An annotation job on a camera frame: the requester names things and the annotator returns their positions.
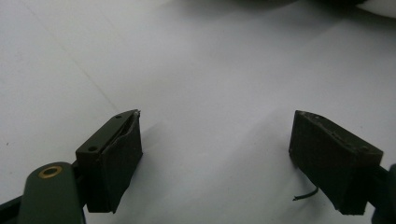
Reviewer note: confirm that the light blue table mat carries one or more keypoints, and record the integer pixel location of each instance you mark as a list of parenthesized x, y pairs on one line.
[(199, 68)]

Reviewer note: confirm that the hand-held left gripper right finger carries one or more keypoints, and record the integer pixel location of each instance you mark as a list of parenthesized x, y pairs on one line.
[(330, 161)]

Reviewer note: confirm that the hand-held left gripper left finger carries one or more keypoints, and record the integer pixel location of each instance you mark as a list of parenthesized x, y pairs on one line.
[(115, 161)]

